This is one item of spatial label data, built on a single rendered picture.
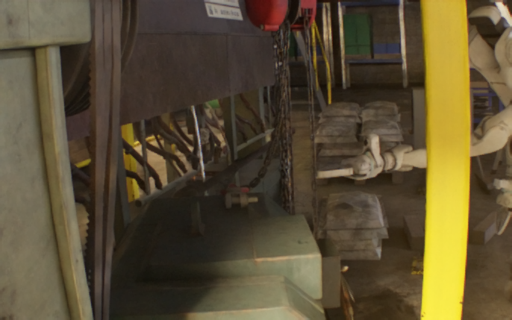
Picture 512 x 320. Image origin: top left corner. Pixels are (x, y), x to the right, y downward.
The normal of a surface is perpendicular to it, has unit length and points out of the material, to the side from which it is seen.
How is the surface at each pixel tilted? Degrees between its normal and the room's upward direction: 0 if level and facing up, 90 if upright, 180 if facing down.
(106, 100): 99
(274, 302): 0
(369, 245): 63
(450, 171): 90
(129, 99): 90
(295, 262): 90
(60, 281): 90
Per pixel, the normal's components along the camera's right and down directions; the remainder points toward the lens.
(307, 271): 0.03, 0.18
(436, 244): -0.31, 0.19
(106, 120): 0.95, 0.15
